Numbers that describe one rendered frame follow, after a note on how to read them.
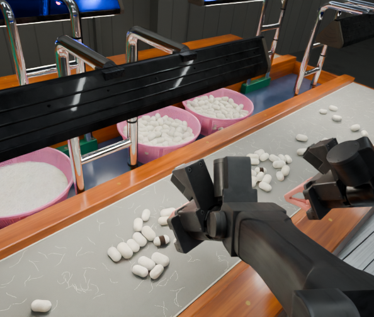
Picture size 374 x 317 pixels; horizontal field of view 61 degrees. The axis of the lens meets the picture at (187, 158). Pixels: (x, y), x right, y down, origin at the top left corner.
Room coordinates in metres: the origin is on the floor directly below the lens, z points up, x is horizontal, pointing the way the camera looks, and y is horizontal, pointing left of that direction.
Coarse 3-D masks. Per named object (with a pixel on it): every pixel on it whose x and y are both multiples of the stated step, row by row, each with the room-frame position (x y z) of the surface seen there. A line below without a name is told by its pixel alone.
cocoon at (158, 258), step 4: (156, 252) 0.40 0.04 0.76; (152, 256) 0.39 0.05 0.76; (156, 256) 0.39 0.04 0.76; (160, 256) 0.39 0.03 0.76; (164, 256) 0.39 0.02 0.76; (156, 260) 0.38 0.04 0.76; (160, 260) 0.38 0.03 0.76; (164, 260) 0.38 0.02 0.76; (168, 260) 0.39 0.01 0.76; (164, 264) 0.38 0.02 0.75
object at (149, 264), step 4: (144, 256) 0.39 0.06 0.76; (140, 260) 0.38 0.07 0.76; (144, 260) 0.38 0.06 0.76; (148, 260) 0.38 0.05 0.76; (152, 260) 0.38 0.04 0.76; (140, 264) 0.37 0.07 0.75; (144, 264) 0.37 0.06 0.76; (148, 264) 0.37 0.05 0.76; (152, 264) 0.37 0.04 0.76; (148, 268) 0.37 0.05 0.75; (152, 268) 0.37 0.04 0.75
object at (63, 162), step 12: (24, 156) 0.68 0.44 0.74; (36, 156) 0.68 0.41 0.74; (48, 156) 0.68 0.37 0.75; (60, 156) 0.67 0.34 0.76; (0, 168) 0.64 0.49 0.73; (60, 168) 0.66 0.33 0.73; (72, 180) 0.57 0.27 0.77; (48, 204) 0.49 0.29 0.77; (0, 216) 0.44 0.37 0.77; (12, 216) 0.44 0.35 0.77; (24, 216) 0.46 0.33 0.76; (0, 228) 0.45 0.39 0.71
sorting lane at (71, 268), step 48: (336, 96) 1.34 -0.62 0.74; (240, 144) 0.86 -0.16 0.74; (288, 144) 0.90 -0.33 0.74; (144, 192) 0.59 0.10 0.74; (48, 240) 0.41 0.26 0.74; (96, 240) 0.43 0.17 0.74; (0, 288) 0.30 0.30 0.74; (48, 288) 0.31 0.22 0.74; (96, 288) 0.32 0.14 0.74; (144, 288) 0.33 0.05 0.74; (192, 288) 0.34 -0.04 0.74
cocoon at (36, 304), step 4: (36, 300) 0.28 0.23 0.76; (40, 300) 0.28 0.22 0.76; (44, 300) 0.28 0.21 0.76; (32, 304) 0.27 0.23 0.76; (36, 304) 0.27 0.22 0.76; (40, 304) 0.27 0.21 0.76; (44, 304) 0.27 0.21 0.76; (48, 304) 0.27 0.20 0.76; (32, 308) 0.27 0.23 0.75; (36, 308) 0.27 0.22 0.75; (40, 308) 0.27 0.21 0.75; (44, 308) 0.27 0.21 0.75; (48, 308) 0.27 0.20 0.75
